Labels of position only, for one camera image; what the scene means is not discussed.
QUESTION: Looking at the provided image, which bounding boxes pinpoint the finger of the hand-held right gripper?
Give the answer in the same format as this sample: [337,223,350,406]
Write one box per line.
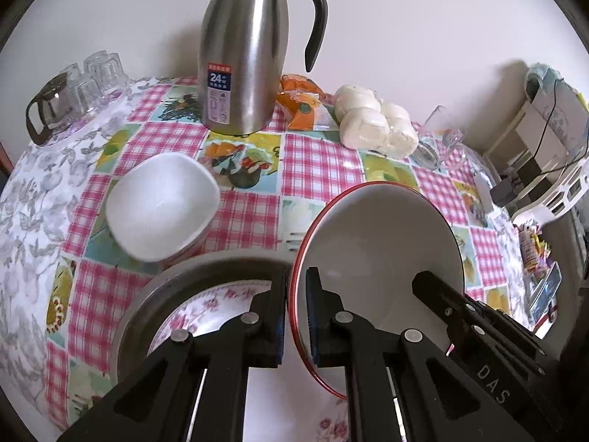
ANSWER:
[412,270,489,356]
[464,298,547,361]

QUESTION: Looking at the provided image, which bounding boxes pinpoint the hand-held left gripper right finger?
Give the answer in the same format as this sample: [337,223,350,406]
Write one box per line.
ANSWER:
[305,266,497,442]

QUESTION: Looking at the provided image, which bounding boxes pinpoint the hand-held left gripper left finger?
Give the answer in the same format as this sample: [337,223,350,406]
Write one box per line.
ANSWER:
[55,264,288,442]

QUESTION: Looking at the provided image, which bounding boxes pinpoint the round pink floral plate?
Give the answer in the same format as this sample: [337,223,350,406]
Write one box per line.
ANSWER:
[147,280,350,442]

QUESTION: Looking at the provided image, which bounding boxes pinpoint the strawberry print bowl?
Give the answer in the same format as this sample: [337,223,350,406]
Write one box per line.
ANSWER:
[286,181,465,401]

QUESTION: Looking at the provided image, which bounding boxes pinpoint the stainless steel plate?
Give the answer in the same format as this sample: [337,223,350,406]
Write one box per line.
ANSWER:
[109,252,295,397]

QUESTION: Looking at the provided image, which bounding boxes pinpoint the white bowl blue print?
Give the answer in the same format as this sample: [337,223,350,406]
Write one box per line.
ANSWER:
[105,153,221,264]

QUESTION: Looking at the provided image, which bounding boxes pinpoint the colourful candy packet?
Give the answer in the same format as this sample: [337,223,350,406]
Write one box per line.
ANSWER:
[518,223,550,272]

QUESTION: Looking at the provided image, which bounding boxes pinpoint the black charger adapter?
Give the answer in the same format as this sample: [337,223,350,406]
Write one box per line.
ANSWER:
[490,176,518,207]

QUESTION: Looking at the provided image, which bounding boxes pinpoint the white openwork rack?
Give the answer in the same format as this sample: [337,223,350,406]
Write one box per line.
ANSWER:
[481,99,589,224]

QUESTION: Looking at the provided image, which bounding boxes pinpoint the clear glass mug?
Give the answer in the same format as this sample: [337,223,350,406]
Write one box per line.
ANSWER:
[412,105,465,171]

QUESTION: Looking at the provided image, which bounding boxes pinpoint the bag of steamed buns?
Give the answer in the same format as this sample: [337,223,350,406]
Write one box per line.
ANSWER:
[334,84,419,155]

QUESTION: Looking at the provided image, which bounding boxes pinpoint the orange snack bag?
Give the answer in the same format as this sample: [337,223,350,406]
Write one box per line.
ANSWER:
[276,74,341,130]

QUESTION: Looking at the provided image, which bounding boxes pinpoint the patterned cloth bag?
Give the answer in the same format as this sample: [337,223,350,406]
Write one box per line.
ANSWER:
[525,62,585,116]

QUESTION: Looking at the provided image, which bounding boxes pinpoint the stainless steel thermos jug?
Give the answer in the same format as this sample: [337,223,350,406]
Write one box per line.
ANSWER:
[198,0,329,135]

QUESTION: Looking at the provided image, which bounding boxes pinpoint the small clear glass cup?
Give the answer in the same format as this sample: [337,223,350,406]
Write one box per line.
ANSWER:
[69,77,102,115]
[60,62,86,84]
[84,50,126,95]

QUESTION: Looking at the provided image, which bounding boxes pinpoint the black charger cable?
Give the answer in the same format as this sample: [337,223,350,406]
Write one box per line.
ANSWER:
[520,78,589,182]

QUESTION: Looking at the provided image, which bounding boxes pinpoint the glass teapot black handle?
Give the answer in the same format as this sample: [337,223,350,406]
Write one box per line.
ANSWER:
[25,73,74,147]

